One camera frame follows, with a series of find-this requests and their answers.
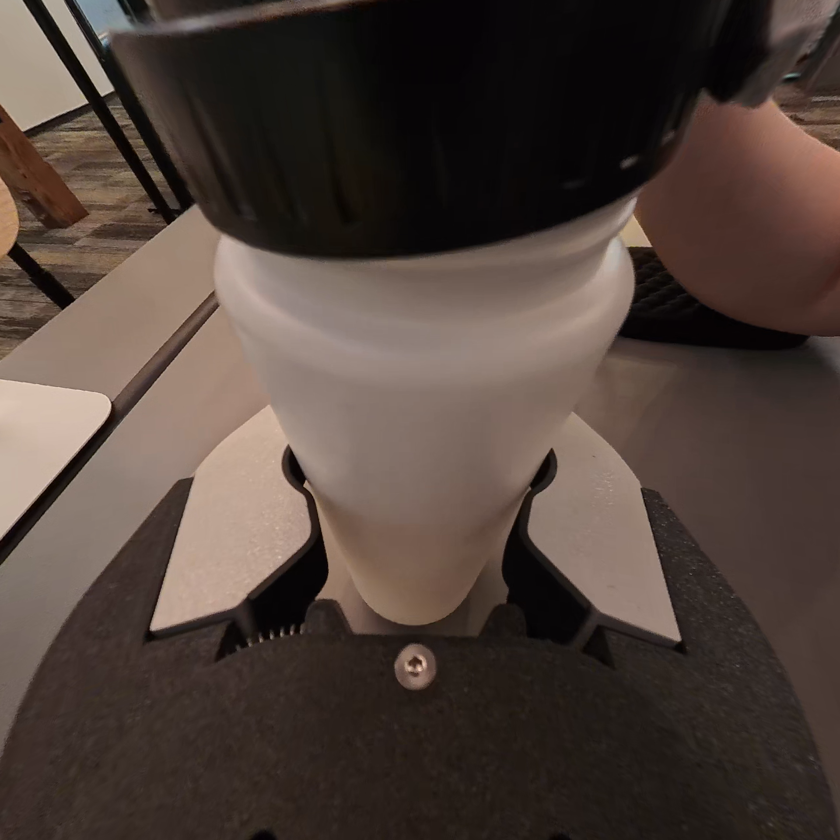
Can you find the black bottle lid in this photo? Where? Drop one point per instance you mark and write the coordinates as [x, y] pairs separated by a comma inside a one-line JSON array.
[[407, 131]]

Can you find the person's right forearm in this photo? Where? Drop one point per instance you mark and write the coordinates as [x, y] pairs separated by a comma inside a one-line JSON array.
[[741, 229]]

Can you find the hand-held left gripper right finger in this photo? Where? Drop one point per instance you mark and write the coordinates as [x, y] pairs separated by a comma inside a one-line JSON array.
[[590, 544]]

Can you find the black textured mat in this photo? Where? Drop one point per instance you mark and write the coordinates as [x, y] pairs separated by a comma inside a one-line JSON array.
[[663, 308]]

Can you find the light wooden stool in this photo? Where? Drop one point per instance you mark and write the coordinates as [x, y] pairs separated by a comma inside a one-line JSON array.
[[6, 223]]

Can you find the white plastic bottle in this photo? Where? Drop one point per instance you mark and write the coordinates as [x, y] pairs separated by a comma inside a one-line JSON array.
[[420, 394]]

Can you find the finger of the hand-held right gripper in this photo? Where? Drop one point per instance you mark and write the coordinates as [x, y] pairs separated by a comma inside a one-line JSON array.
[[787, 59]]

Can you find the brown wooden leg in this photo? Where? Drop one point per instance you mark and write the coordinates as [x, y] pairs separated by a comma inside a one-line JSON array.
[[39, 184]]

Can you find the white board stand base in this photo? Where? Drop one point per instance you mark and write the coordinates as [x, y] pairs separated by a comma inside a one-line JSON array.
[[46, 446]]

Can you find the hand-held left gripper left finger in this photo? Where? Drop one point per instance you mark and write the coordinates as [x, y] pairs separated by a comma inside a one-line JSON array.
[[229, 531]]

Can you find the black metal frame legs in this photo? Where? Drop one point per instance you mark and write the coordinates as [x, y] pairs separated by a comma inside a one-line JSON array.
[[98, 108]]

